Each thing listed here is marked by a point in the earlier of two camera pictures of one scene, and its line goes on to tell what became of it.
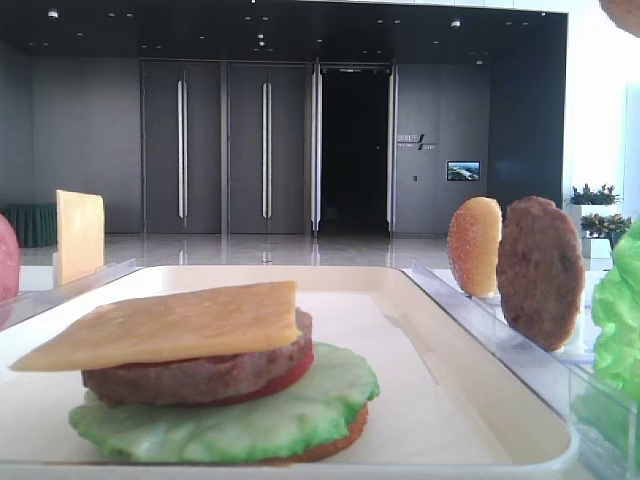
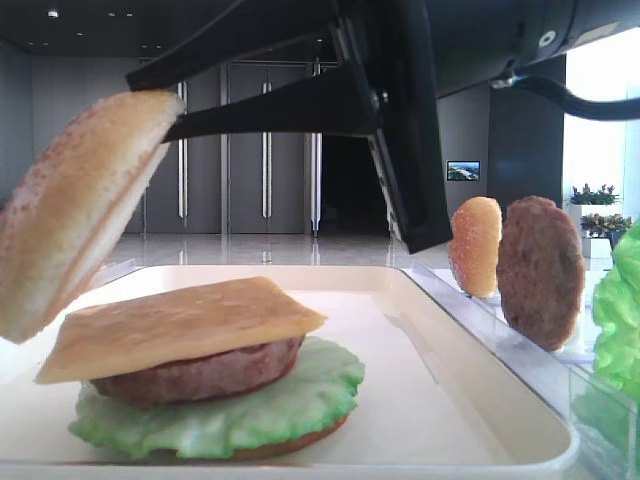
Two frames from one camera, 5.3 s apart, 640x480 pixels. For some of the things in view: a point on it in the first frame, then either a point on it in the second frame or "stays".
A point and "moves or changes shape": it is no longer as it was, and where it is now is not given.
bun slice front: x=624 y=13 moves or changes shape
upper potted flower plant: x=603 y=197 stays
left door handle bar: x=182 y=147 stays
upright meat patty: x=540 y=272 stays
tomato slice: x=281 y=382 to x=282 y=356
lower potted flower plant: x=604 y=229 stays
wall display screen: x=467 y=170 stays
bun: x=356 y=431 to x=291 y=446
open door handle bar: x=316 y=141 stays
